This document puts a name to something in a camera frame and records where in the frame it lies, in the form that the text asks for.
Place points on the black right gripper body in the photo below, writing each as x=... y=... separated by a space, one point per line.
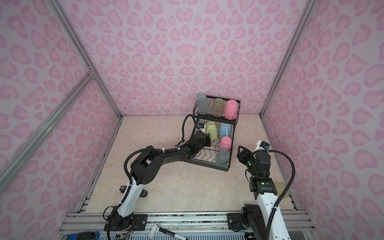
x=245 y=154

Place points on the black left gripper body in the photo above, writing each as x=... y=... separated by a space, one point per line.
x=202 y=139

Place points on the pale green ceramic mug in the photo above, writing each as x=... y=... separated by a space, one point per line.
x=211 y=129

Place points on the teal translucent plastic cup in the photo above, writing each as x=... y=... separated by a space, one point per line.
x=222 y=158

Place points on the pink plastic cup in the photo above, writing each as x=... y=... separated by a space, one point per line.
x=231 y=110
x=225 y=143

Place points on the light blue ceramic mug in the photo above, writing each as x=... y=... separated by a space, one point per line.
x=224 y=130

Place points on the green translucent plastic cup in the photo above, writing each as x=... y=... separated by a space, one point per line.
x=217 y=108

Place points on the pale yellow translucent cup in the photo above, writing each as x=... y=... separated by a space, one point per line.
x=280 y=187

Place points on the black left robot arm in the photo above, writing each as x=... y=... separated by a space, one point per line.
x=141 y=168

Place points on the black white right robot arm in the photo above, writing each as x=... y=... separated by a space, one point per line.
x=265 y=218

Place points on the black stapler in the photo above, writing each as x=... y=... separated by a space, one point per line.
x=143 y=193

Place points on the black marker pen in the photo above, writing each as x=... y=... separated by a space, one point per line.
x=157 y=229

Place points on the blue black tool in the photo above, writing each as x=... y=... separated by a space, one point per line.
x=82 y=236

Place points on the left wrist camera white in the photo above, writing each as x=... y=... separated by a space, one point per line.
x=201 y=125

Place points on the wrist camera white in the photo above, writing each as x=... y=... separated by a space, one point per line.
x=201 y=125
x=261 y=145

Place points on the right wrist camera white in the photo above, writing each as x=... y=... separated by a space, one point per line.
x=261 y=145

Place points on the black wire dish rack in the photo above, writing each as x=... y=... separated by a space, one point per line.
x=207 y=155

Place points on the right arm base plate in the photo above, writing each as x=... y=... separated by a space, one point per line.
x=236 y=222

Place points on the aluminium front rail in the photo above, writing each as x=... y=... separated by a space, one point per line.
x=193 y=225

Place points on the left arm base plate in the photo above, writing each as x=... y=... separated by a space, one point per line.
x=134 y=222

